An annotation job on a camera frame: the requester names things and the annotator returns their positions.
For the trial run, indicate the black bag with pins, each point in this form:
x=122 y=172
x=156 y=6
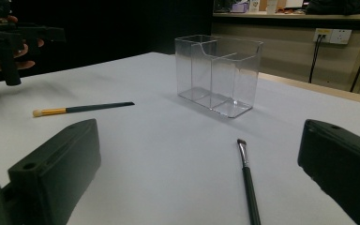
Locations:
x=337 y=7

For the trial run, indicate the black curtain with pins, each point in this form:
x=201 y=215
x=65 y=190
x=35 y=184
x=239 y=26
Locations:
x=122 y=28

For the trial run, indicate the slim black makeup brush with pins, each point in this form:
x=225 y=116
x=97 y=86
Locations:
x=250 y=187

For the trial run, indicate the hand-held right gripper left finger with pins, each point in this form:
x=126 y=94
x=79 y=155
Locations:
x=56 y=175

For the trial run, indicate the purple box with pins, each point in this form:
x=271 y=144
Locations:
x=240 y=7

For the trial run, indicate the white wall socket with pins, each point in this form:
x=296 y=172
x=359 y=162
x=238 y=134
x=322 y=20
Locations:
x=340 y=36

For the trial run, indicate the clear acrylic organizer box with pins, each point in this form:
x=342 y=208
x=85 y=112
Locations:
x=218 y=78

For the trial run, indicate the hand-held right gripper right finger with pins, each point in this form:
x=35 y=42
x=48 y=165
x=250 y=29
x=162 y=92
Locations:
x=343 y=168

